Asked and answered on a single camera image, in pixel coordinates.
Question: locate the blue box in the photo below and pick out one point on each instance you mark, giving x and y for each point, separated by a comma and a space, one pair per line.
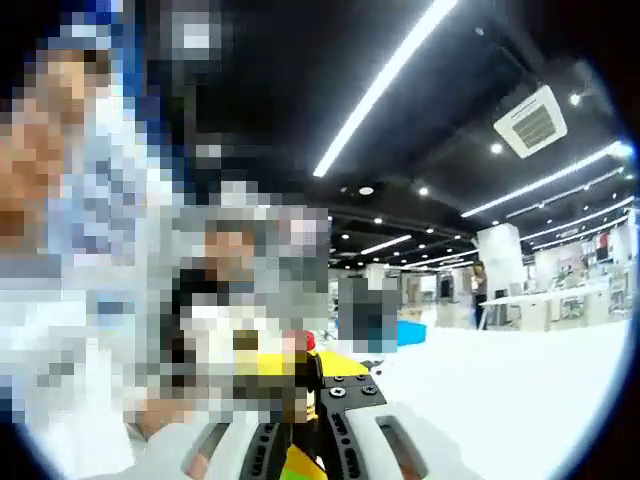
412, 334

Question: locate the person's white shirt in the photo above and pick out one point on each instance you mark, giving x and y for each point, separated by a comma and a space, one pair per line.
100, 450

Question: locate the white square pillar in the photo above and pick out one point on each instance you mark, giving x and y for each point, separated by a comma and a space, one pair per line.
500, 260

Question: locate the white work table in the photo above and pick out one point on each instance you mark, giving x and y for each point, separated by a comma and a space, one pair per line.
540, 299

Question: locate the round ceiling fixture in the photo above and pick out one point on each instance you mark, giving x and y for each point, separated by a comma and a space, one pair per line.
366, 190

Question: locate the ceiling spotlights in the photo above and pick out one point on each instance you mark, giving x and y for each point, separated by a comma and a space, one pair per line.
496, 148

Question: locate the curved ceiling light strip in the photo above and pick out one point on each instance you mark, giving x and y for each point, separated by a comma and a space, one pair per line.
545, 177

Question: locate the long ceiling light strip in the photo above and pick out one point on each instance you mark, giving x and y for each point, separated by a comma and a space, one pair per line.
385, 85

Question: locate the white ceiling air vent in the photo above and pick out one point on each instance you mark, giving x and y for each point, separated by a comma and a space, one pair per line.
531, 122

